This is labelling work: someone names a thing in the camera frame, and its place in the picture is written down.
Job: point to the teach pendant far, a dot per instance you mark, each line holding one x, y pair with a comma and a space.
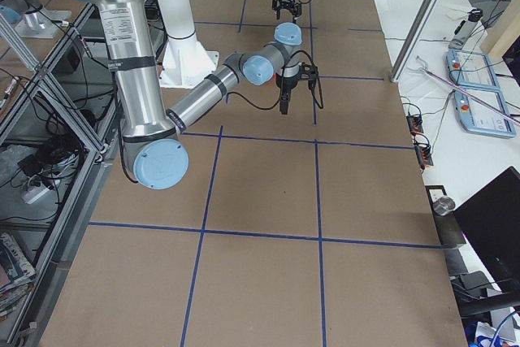
473, 69

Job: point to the teach pendant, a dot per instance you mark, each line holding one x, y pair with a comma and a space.
473, 69
477, 119

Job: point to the teach pendant near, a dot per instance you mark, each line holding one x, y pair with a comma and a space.
477, 119

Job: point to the small metal cup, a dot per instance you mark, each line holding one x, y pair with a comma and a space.
443, 206

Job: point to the black monitor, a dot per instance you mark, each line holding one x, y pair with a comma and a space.
490, 222

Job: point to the white power strip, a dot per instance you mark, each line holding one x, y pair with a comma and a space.
35, 192

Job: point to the stack of magazines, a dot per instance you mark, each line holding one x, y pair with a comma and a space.
17, 274

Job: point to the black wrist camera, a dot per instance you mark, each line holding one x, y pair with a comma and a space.
310, 74

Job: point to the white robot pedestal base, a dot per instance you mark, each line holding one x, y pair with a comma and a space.
185, 62

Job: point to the aluminium frame post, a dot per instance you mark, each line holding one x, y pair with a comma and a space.
420, 21

